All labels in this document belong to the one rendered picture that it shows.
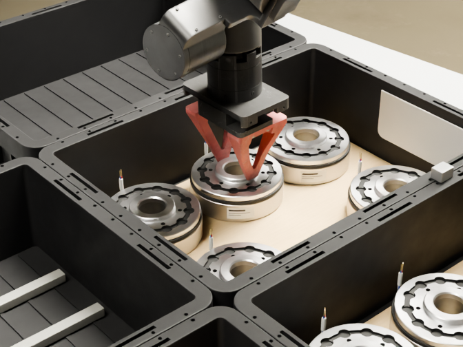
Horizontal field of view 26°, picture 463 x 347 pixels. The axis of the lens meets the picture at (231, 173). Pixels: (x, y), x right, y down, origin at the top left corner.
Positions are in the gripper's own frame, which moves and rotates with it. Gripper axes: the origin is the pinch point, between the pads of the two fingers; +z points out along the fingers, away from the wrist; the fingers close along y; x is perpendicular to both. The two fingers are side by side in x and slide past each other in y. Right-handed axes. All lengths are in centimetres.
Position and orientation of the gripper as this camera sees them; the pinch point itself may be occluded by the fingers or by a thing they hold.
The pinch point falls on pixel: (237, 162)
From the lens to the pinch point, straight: 110.1
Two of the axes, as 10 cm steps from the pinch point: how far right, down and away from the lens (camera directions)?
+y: 6.5, 4.0, -6.5
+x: 7.6, -3.7, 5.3
